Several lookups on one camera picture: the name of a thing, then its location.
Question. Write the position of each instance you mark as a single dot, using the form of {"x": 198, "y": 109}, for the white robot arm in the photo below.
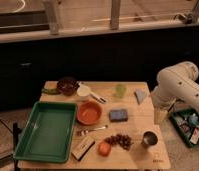
{"x": 177, "y": 82}

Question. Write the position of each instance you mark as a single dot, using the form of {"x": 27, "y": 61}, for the dark red bowl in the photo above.
{"x": 67, "y": 86}

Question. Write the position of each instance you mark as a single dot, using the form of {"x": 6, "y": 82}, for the steel cup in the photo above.
{"x": 149, "y": 139}

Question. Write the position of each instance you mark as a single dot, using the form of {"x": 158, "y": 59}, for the green bin with items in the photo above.
{"x": 185, "y": 122}

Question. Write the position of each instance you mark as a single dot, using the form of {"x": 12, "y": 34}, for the grey triangular cloth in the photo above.
{"x": 140, "y": 95}

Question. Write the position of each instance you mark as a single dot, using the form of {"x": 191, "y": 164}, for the orange bowl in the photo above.
{"x": 89, "y": 113}

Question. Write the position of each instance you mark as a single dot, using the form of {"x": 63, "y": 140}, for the metal fork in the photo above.
{"x": 84, "y": 132}

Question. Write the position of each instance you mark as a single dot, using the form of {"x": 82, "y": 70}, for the white measuring cup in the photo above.
{"x": 84, "y": 91}

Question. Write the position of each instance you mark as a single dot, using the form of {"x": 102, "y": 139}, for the orange fruit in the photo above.
{"x": 104, "y": 149}

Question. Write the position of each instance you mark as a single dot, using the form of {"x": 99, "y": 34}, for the bunch of red grapes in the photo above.
{"x": 124, "y": 141}

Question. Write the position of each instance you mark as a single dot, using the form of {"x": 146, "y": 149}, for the green vegetable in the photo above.
{"x": 50, "y": 91}

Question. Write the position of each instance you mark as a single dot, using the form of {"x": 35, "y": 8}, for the green plastic tray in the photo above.
{"x": 48, "y": 133}

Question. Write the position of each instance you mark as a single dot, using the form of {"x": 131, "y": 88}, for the green translucent cup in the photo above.
{"x": 120, "y": 90}

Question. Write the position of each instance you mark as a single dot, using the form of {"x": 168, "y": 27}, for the blue sponge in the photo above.
{"x": 118, "y": 115}

